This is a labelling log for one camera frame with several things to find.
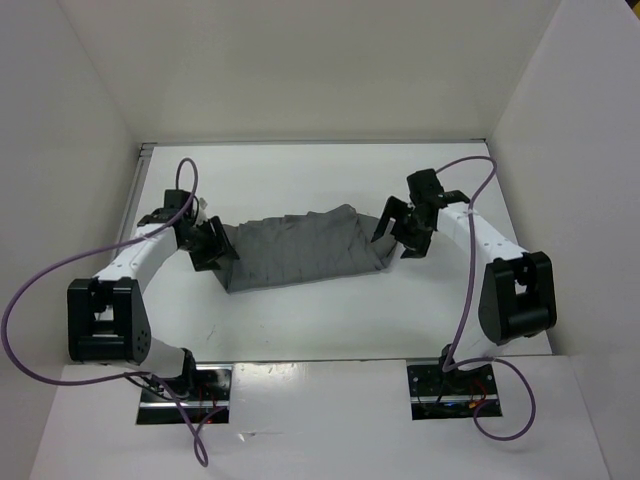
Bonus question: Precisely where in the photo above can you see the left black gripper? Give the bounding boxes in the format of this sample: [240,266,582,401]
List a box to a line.
[180,215,239,272]

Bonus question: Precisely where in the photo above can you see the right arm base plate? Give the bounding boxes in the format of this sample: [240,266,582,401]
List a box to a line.
[406,355,502,421]

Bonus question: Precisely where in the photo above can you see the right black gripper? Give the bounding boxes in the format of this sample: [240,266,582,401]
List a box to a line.
[371,195,433,259]

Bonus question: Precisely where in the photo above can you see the grey pleated skirt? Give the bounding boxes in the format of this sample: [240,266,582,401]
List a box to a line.
[214,204,397,294]

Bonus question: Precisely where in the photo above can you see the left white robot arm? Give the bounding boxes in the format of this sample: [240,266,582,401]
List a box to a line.
[67,189,239,400]

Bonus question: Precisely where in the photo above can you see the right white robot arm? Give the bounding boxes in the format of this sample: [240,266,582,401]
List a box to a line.
[372,169,557,393]

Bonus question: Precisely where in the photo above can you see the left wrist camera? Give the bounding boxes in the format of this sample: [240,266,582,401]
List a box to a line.
[196,197,207,222]

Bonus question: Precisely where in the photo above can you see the aluminium table edge rail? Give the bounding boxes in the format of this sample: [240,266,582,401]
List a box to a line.
[79,142,154,364]

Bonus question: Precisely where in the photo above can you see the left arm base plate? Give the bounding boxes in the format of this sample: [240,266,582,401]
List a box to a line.
[134,363,233,425]

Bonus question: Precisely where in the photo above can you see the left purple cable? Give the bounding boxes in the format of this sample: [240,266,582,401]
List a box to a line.
[2,157,221,469]

